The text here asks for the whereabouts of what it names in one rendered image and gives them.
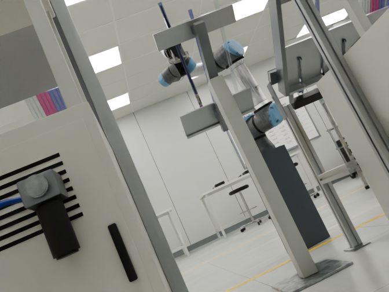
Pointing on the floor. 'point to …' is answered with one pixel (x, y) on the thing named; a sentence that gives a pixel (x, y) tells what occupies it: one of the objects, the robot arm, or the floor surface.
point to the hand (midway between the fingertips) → (182, 59)
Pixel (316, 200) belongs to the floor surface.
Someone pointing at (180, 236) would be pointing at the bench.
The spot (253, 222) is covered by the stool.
